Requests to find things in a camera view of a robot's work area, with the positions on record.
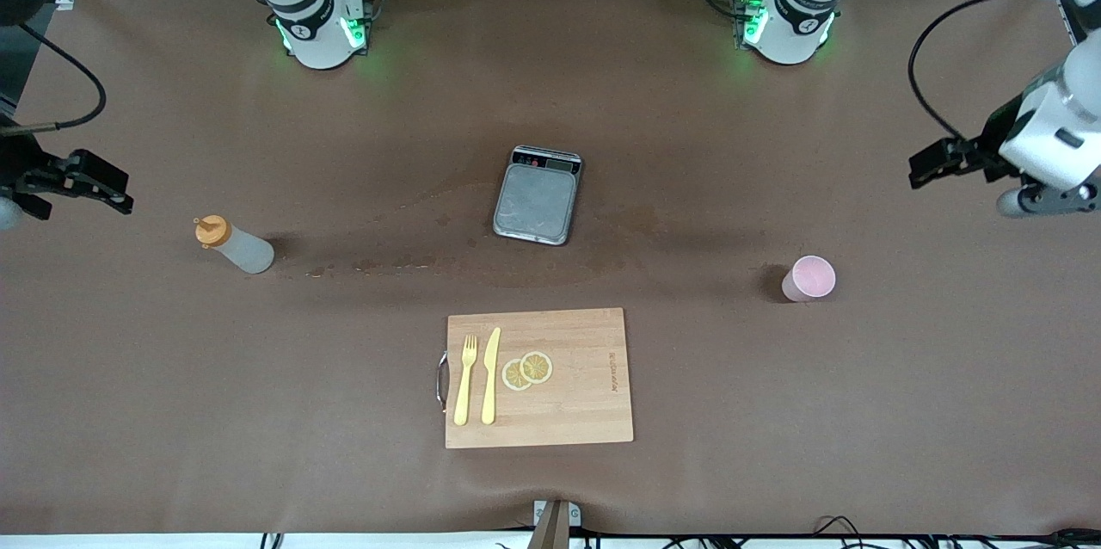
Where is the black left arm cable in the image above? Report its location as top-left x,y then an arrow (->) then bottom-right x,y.
908,0 -> 1067,142

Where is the clear sauce bottle orange cap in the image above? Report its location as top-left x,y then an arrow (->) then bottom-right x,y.
194,215 -> 276,275

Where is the yellow plastic fork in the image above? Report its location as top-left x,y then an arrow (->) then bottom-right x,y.
453,335 -> 479,427

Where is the brown table mat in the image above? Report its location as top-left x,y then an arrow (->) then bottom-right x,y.
0,0 -> 1101,537

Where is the wooden cutting board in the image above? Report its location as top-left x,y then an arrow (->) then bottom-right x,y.
436,308 -> 635,450

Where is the front camera mount bracket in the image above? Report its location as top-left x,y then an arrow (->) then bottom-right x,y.
532,499 -> 583,549

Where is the yellow plastic knife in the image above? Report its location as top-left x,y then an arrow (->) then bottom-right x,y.
481,326 -> 502,426

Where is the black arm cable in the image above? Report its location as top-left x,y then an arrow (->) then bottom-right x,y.
908,0 -> 1067,142
0,22 -> 108,133

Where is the silver kitchen scale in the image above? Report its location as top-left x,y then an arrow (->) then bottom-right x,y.
492,145 -> 584,246

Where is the pink plastic cup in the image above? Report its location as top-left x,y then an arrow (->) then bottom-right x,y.
781,255 -> 837,304

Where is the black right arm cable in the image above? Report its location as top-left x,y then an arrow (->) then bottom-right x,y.
0,22 -> 108,133

